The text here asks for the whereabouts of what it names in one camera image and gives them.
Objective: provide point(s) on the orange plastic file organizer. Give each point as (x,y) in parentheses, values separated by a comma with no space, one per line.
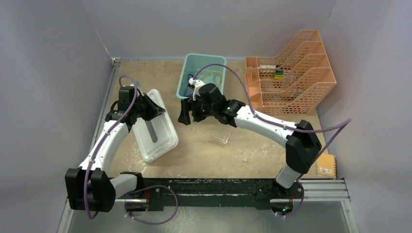
(310,78)

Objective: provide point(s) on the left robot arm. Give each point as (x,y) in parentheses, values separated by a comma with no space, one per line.
(103,148)

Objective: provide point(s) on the blue safety glasses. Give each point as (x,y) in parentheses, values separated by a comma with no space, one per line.
(188,91)

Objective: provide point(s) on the clear acrylic tube rack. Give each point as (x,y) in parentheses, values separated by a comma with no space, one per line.
(222,135)

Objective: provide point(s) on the yellow spiral notebook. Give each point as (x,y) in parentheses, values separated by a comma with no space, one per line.
(326,166)

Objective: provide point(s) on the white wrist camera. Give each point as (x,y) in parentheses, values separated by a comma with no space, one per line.
(196,83)
(127,88)

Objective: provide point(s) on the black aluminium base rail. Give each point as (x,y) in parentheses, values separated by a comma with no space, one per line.
(261,194)

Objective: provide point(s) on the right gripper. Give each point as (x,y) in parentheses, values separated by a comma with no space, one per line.
(189,105)

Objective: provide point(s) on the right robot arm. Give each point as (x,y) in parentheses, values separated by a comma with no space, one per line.
(301,144)

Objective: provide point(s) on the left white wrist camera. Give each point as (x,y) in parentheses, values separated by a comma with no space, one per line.
(127,88)

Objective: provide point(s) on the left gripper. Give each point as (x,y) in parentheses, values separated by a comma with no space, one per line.
(154,110)

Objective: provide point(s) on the white plastic bin lid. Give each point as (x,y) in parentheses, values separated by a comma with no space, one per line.
(155,137)

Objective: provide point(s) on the markers in organizer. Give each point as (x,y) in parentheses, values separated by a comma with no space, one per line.
(280,73)

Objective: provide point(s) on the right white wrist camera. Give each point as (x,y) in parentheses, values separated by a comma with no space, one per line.
(196,83)

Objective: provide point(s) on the teal plastic bin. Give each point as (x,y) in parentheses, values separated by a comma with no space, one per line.
(199,64)

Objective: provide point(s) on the amber rubber tubing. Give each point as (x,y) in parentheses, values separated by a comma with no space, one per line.
(214,77)

